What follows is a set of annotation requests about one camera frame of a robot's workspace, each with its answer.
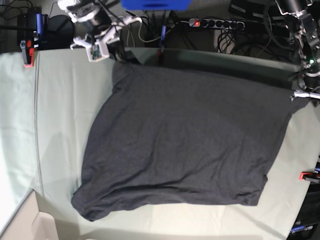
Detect red clamp right edge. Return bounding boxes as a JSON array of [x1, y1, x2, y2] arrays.
[[299, 167, 320, 184]]

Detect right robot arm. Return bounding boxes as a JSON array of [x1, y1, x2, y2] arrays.
[[58, 0, 142, 52]]

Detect red clamp left corner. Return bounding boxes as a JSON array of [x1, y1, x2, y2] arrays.
[[20, 40, 34, 68]]

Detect beige cardboard box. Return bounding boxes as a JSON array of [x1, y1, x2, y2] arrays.
[[0, 189, 59, 240]]

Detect black power strip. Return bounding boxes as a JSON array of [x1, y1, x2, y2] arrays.
[[187, 18, 246, 31]]

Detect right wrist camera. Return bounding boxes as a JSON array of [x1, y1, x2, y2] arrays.
[[85, 41, 110, 62]]

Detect light green tablecloth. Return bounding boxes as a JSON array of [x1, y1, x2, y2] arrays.
[[0, 49, 320, 240]]

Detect red clamp table middle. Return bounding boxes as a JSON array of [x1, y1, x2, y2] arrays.
[[157, 48, 165, 66]]

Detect dark grey t-shirt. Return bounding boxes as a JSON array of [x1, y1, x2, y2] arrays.
[[71, 62, 308, 222]]

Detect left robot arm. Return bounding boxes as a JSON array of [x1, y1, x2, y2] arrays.
[[275, 0, 320, 105]]

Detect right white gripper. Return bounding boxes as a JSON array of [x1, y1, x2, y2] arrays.
[[70, 16, 140, 50]]

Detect blue plastic bin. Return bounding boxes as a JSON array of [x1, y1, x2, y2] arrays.
[[120, 0, 191, 11]]

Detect white cables on floor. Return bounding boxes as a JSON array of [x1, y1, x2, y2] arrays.
[[124, 17, 163, 48]]

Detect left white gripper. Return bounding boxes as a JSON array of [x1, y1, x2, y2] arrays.
[[290, 90, 320, 107]]

